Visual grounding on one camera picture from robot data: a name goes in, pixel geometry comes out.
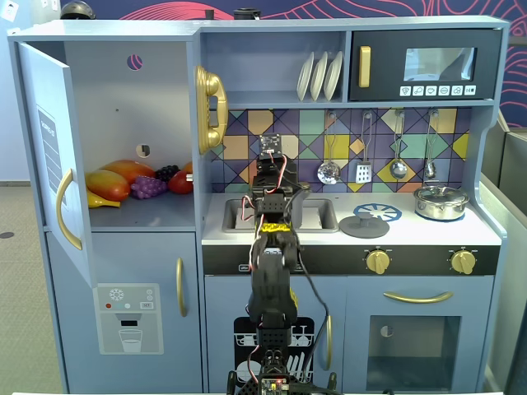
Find orange red toy mango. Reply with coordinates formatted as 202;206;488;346
100;159;157;187
85;169;132;203

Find blue dishwasher door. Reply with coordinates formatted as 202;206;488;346
203;275;347;393

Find steel toy spatula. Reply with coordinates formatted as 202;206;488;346
354;109;374;184

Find yellow toy banana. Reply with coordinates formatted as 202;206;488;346
86;192;122;210

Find black camera cable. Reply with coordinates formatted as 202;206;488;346
294;242;331;388

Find gold oven handle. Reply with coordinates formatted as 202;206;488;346
383;290;455;305

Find steel toy skimmer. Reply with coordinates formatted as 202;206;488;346
316;110;342;185

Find blue shopping list cabinet door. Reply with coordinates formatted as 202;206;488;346
16;41;99;290

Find gold dishwasher handle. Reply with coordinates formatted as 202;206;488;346
324;314;334;372

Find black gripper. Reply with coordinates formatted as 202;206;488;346
251;155;312;198

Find steel toy ladle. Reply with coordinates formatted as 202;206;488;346
388;109;409;180

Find white toy plate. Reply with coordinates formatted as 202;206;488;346
309;50;329;102
296;52;315;102
322;50;344;102

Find gold microwave handle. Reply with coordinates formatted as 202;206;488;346
357;45;372;89

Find grey toy sink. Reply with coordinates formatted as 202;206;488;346
222;197;340;234

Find gold stove knob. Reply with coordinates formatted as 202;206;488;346
365;248;393;275
450;248;479;276

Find gold toy telephone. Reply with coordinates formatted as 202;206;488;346
194;65;229;156

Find gold fridge door handle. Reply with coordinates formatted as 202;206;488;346
175;257;189;318

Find black round device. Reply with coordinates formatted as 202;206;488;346
233;7;263;21

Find gold curved cabinet door handle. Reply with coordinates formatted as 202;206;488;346
54;168;84;252

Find steel toy pot with lid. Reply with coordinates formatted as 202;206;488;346
413;184;471;221

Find grey desk divider panel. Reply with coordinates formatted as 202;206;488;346
479;110;527;394

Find blue oven door with window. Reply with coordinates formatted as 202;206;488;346
345;275;496;393

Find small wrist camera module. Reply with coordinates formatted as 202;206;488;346
259;134;287;158

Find grey round lid with knob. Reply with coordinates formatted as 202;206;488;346
338;205;390;239

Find purple toy grapes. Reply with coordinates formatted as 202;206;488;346
130;175;169;201

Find dark toy grapes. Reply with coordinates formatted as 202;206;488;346
154;164;181;183

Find blue wooden toy kitchen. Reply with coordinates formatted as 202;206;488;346
7;15;511;394

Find black toy microwave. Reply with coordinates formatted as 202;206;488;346
347;28;503;102

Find steel toy spoon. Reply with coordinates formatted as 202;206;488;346
423;108;439;179

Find blue dispenser fridge door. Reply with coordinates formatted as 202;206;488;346
45;230;198;393

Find dark helmet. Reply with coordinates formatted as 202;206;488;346
59;0;97;21

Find red toy fruit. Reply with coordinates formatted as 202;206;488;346
167;170;195;195

